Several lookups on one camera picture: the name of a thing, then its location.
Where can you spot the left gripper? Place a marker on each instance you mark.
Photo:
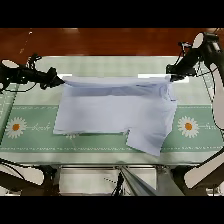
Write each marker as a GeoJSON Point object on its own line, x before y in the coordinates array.
{"type": "Point", "coordinates": [50, 79]}

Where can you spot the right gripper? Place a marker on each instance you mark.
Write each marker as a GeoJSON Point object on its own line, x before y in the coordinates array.
{"type": "Point", "coordinates": [180, 69]}

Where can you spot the light blue shirt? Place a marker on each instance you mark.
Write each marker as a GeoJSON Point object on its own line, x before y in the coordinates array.
{"type": "Point", "coordinates": [113, 106]}

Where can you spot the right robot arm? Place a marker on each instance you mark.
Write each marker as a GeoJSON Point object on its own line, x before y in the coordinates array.
{"type": "Point", "coordinates": [213, 55]}

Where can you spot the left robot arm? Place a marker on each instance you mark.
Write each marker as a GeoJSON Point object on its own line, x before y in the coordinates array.
{"type": "Point", "coordinates": [20, 75]}

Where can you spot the silver frame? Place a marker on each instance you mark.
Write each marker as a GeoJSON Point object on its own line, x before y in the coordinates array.
{"type": "Point", "coordinates": [140, 183]}

